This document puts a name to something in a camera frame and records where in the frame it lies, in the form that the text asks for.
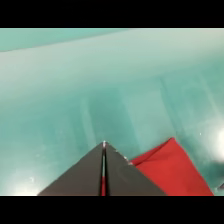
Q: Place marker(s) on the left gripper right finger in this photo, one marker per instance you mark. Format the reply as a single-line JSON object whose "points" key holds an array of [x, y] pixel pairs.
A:
{"points": [[128, 180]]}

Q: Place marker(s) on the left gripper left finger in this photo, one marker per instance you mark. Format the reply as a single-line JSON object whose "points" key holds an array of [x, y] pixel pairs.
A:
{"points": [[83, 178]]}

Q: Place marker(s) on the red T-shirt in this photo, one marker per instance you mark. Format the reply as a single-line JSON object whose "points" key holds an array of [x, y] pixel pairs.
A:
{"points": [[170, 170]]}

